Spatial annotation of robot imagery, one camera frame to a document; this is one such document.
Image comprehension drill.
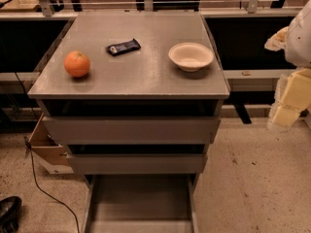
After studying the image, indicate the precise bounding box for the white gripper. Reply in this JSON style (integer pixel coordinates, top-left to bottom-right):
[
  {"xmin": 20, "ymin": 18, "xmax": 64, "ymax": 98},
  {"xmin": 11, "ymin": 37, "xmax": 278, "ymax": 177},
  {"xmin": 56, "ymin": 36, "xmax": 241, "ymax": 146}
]
[{"xmin": 264, "ymin": 26, "xmax": 311, "ymax": 128}]

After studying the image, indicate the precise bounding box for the orange round fruit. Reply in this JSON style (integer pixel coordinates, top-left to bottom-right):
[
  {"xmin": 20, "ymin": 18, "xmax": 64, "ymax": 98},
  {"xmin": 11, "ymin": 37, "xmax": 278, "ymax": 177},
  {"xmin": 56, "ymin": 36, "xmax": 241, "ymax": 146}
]
[{"xmin": 64, "ymin": 50, "xmax": 90, "ymax": 78}]

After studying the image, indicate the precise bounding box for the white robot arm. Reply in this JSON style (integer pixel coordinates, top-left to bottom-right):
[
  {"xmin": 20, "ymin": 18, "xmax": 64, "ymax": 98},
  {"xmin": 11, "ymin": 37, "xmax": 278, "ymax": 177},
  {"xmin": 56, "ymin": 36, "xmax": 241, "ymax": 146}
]
[{"xmin": 264, "ymin": 1, "xmax": 311, "ymax": 130}]

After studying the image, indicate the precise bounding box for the grey drawer cabinet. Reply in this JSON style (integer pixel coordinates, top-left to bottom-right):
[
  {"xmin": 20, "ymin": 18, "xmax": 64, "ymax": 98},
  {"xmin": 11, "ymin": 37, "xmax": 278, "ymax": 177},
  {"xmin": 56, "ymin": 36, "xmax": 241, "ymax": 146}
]
[{"xmin": 27, "ymin": 11, "xmax": 231, "ymax": 233}]

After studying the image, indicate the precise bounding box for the grey open bottom drawer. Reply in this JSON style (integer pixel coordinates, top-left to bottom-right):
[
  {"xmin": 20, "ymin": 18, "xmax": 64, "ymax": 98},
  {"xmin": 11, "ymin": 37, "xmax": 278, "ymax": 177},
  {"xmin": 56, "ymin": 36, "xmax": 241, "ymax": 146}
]
[{"xmin": 81, "ymin": 175, "xmax": 199, "ymax": 233}]

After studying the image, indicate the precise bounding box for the grey middle drawer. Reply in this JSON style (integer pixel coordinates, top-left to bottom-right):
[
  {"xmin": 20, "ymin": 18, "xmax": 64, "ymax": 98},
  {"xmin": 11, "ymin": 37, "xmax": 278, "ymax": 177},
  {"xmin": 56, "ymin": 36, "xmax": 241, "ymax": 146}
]
[{"xmin": 67, "ymin": 154, "xmax": 207, "ymax": 175}]

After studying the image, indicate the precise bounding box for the grey top drawer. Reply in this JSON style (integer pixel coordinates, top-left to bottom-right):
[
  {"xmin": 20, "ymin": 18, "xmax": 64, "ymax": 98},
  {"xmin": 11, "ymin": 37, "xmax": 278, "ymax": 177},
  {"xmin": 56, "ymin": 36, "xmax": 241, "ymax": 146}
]
[{"xmin": 43, "ymin": 116, "xmax": 220, "ymax": 145}]

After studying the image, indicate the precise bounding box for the white paper bowl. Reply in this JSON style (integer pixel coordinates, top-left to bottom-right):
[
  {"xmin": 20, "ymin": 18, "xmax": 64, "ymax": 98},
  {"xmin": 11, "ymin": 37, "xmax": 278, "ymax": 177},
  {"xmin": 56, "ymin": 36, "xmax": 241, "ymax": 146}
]
[{"xmin": 168, "ymin": 43, "xmax": 214, "ymax": 72}]

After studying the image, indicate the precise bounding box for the dark snack bar wrapper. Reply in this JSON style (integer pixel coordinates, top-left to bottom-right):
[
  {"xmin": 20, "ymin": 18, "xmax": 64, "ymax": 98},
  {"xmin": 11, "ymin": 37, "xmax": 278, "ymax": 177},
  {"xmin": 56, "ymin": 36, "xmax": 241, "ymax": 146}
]
[{"xmin": 105, "ymin": 39, "xmax": 141, "ymax": 56}]

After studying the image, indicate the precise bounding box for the brown cardboard box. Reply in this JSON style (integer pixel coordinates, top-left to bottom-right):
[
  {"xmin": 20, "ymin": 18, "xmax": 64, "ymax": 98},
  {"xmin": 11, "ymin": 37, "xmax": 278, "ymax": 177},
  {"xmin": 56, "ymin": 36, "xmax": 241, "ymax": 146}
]
[{"xmin": 29, "ymin": 116, "xmax": 73, "ymax": 174}]

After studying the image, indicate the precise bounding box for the black shoe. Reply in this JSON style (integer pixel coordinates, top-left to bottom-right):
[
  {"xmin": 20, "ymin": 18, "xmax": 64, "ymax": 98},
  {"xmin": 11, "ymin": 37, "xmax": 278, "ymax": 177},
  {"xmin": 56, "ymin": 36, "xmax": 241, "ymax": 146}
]
[{"xmin": 0, "ymin": 196, "xmax": 21, "ymax": 233}]

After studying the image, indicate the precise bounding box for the black floor cable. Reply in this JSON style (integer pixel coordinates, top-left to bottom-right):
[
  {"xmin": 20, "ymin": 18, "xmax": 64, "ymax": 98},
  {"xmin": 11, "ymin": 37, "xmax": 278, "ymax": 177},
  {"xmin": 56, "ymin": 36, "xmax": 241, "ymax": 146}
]
[{"xmin": 23, "ymin": 136, "xmax": 81, "ymax": 233}]

